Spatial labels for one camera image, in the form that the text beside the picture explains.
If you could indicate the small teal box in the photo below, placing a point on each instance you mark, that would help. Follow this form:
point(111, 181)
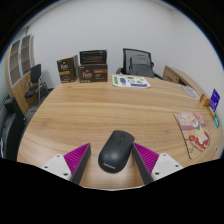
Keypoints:
point(216, 120)

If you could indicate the black computer mouse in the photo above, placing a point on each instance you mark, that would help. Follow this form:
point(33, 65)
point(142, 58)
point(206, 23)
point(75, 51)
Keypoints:
point(116, 151)

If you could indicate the small orange-brown box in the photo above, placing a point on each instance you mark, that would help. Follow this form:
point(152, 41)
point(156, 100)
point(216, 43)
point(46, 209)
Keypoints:
point(204, 100)

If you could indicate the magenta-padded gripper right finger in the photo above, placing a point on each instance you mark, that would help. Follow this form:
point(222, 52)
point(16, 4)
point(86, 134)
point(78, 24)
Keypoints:
point(148, 160)

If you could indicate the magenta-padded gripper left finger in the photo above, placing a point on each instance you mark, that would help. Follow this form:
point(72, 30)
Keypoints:
point(77, 159)

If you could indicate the white printed paper sheet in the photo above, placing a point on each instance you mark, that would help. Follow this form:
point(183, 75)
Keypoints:
point(130, 81)

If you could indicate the black cardboard box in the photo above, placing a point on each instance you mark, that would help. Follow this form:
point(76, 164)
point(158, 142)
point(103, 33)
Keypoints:
point(93, 57)

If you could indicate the wooden side desk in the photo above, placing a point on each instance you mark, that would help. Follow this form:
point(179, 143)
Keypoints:
point(178, 77)

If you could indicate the wooden shelf cabinet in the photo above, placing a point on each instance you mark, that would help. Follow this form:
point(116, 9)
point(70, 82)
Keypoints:
point(16, 66)

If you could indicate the black visitor chair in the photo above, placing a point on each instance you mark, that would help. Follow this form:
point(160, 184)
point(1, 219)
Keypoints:
point(35, 74)

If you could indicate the black mesh office chair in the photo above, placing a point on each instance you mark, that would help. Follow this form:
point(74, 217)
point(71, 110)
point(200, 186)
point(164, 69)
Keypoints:
point(126, 56)

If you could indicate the tall brown cardboard box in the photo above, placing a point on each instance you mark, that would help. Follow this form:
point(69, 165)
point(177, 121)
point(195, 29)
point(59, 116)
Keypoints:
point(67, 69)

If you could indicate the wide brown cardboard box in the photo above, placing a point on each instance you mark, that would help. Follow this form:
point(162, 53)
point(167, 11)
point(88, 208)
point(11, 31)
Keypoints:
point(93, 73)

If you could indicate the black armchair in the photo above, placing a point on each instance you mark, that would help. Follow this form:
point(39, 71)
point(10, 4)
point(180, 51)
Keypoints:
point(11, 130)

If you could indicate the grey backpack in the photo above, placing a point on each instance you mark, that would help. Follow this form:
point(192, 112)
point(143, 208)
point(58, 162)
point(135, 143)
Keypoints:
point(141, 66)

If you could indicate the purple card package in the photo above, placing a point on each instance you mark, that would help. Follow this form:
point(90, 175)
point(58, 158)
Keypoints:
point(215, 99)

